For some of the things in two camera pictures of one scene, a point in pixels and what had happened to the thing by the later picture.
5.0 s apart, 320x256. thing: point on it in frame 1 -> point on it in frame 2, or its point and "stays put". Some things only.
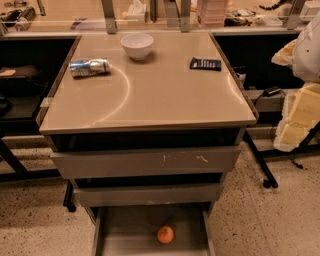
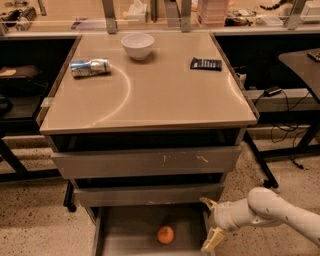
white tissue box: x=136 y=13 stays put
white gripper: x=308 y=55 -> x=224 y=217
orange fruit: x=165 y=234 stays put
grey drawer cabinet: x=148 y=126 stays put
